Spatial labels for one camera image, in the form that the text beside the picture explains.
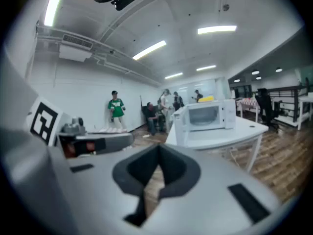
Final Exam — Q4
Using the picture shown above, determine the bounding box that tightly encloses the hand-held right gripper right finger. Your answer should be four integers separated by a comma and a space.
139, 142, 282, 235

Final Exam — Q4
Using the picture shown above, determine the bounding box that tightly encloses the black railing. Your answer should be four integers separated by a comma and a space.
266, 84, 308, 123

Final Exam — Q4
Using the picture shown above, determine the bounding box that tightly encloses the white air conditioner unit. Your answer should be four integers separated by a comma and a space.
58, 33, 93, 63

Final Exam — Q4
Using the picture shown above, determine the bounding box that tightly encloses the white table with cable hole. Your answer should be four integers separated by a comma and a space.
166, 116, 269, 173

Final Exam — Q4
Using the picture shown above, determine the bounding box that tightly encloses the black head camera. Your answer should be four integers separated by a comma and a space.
111, 0, 137, 11

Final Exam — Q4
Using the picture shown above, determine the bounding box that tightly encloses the white desk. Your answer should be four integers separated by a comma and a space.
297, 95, 313, 131

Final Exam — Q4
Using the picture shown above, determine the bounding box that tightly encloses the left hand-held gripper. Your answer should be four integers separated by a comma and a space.
24, 96, 134, 159

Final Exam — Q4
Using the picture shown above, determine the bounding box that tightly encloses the pink checkered table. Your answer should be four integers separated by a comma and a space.
236, 98, 260, 122

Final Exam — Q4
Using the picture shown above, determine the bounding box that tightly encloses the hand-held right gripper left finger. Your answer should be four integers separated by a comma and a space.
66, 142, 161, 235

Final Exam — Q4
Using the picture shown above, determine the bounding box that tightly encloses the white microwave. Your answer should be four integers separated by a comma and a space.
185, 98, 237, 132

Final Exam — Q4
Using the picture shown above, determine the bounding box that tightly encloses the person's left hand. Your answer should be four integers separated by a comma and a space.
63, 141, 96, 157

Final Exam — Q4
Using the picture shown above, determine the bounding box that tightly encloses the black office chair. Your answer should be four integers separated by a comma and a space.
256, 88, 279, 133

